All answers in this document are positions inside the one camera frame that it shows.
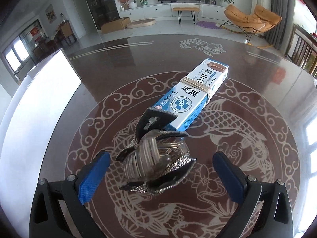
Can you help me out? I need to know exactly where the white tv cabinet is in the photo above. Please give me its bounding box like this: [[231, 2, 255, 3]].
[[119, 3, 227, 23]]

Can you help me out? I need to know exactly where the wooden dining chair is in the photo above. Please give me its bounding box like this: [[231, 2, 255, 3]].
[[286, 24, 316, 78]]

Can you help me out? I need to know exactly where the dark glass cabinet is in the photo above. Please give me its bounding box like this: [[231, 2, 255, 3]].
[[86, 0, 119, 30]]

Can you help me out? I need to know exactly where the wooden bench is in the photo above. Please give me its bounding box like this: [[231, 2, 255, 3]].
[[172, 7, 201, 25]]

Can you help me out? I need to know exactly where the orange lounge chair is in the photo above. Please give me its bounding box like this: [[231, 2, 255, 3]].
[[218, 4, 282, 46]]

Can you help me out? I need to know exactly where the grey curtain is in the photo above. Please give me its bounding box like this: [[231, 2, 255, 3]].
[[266, 0, 295, 54]]

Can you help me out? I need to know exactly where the red flower vase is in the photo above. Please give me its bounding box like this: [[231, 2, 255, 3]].
[[118, 0, 130, 10]]

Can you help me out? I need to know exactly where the cardboard box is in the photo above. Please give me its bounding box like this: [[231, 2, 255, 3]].
[[101, 17, 131, 34]]

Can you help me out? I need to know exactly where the round floor cushion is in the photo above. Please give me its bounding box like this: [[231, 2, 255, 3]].
[[126, 19, 156, 29]]

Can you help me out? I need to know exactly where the rhinestone bow hair clip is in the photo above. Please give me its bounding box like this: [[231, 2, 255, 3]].
[[116, 107, 197, 195]]

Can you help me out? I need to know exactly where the purple round mat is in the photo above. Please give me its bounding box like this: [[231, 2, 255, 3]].
[[196, 21, 221, 30]]

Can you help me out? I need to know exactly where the blue white medicine box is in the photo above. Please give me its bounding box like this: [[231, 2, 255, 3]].
[[154, 59, 229, 132]]

